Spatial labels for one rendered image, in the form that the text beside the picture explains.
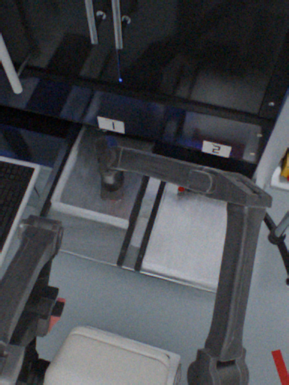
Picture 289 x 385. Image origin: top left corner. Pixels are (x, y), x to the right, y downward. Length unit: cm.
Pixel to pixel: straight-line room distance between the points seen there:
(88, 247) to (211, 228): 39
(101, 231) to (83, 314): 90
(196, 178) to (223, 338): 32
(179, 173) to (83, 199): 55
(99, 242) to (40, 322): 52
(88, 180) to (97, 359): 78
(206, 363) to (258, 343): 137
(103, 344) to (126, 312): 137
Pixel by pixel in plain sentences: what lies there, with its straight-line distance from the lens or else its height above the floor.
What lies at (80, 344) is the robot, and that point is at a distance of 88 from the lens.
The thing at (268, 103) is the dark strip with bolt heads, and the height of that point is 128.
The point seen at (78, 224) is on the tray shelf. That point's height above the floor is 88.
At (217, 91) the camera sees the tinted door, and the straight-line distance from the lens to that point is 121.
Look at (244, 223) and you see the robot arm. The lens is 86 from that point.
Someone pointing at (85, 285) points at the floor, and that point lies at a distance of 231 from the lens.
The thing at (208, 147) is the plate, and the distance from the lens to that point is 141.
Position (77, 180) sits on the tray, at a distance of 152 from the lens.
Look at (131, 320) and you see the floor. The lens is 225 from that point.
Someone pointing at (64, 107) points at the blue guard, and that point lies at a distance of 147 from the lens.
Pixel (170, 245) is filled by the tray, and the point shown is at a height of 88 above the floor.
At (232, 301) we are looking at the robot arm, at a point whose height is 135.
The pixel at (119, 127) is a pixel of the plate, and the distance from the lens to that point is 145.
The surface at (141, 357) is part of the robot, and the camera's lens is 88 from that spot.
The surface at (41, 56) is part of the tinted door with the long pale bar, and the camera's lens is 133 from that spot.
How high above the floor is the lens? 221
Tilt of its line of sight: 64 degrees down
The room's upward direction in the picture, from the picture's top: 2 degrees counter-clockwise
